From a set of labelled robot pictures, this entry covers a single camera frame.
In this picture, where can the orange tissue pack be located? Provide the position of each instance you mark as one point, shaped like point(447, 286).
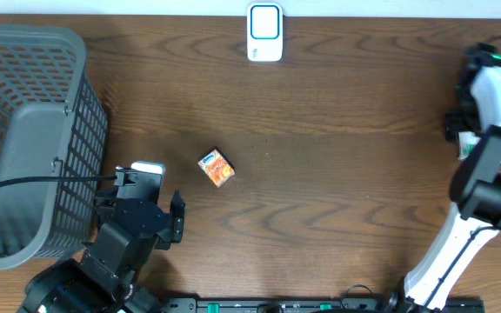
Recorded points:
point(216, 167)

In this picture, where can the white green medicine box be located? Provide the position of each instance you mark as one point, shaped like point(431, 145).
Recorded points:
point(467, 141)

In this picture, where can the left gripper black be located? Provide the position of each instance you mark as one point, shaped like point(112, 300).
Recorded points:
point(175, 222)

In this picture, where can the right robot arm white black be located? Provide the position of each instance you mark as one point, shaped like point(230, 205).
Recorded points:
point(474, 218)

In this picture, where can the white barcode scanner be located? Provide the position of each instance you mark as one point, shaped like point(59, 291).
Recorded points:
point(265, 33)

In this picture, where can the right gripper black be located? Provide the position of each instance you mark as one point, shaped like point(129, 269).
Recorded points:
point(455, 123)

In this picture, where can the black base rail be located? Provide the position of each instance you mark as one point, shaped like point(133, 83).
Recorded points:
point(357, 304)

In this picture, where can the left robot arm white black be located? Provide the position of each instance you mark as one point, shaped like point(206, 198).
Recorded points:
point(103, 280)

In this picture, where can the grey plastic mesh basket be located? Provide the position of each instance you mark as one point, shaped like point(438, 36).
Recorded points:
point(52, 138)

